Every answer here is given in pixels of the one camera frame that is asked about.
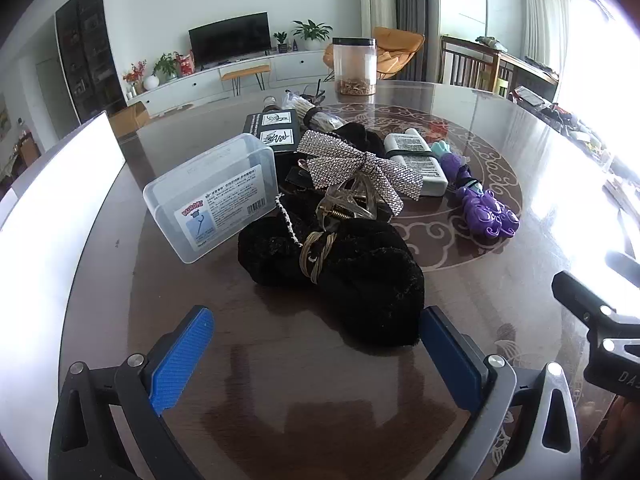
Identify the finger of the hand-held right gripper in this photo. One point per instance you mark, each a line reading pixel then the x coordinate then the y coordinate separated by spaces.
pixel 622 267
pixel 575 295

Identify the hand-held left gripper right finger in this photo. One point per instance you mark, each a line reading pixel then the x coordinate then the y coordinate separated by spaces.
pixel 450 357

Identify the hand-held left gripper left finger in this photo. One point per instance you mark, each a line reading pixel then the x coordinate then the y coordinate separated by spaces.
pixel 180 357

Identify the large black velvet scrunchie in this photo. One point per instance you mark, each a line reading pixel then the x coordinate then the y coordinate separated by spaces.
pixel 360 290

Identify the purple claw hair clip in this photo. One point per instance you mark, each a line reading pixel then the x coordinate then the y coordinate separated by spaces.
pixel 490 212

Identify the cluttered sideboard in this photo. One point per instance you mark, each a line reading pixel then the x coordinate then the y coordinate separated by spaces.
pixel 575 122

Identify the clear claw hair clip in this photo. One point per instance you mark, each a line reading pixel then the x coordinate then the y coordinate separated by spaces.
pixel 350 208

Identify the clear plastic box with label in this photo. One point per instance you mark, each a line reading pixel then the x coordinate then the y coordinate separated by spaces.
pixel 210 180

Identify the white board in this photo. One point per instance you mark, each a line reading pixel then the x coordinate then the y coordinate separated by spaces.
pixel 50 220

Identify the teal small toy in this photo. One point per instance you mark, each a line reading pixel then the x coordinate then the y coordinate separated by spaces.
pixel 442 149

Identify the wooden side desk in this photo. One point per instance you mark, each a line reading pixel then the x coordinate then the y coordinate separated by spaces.
pixel 530 72

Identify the rhinestone bow hair clip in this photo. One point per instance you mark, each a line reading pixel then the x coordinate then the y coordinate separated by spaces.
pixel 350 160

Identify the black box with white labels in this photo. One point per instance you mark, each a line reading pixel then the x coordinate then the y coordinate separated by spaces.
pixel 255 126

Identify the cardboard box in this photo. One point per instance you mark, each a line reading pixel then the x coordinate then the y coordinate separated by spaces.
pixel 130 119

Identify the dark wooden chair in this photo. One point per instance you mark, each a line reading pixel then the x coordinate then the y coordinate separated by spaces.
pixel 467 67

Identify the white television cabinet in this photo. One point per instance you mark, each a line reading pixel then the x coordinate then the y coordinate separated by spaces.
pixel 200 85

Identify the white sheer curtain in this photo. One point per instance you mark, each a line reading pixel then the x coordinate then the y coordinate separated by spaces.
pixel 545 5

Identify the red flowers in white vase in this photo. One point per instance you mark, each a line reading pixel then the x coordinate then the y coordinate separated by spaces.
pixel 150 81

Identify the bag of wooden sticks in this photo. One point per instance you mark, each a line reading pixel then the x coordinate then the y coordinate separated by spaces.
pixel 302 105

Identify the red gift box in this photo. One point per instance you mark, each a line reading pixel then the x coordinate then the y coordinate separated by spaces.
pixel 186 64

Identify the leafy potted plant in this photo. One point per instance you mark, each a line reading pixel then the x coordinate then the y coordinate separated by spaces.
pixel 166 64

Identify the wooden stool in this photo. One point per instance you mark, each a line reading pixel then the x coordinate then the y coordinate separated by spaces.
pixel 245 70

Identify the black eyeglasses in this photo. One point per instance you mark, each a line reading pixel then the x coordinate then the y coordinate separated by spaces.
pixel 316 89

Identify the orange lounge chair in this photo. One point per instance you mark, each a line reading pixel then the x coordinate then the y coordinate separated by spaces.
pixel 395 47

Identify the clear jar with black lid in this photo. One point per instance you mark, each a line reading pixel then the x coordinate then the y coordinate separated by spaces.
pixel 354 65

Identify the black television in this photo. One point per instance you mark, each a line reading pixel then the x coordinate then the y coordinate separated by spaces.
pixel 230 42

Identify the dark display cabinet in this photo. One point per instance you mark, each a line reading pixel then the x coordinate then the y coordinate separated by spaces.
pixel 90 50

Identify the small green potted plant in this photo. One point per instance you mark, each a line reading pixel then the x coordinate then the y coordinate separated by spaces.
pixel 281 39

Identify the large green potted plant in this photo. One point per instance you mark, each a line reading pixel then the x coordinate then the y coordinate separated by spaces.
pixel 311 30

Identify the framed wall picture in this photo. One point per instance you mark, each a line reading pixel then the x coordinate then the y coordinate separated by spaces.
pixel 4 120

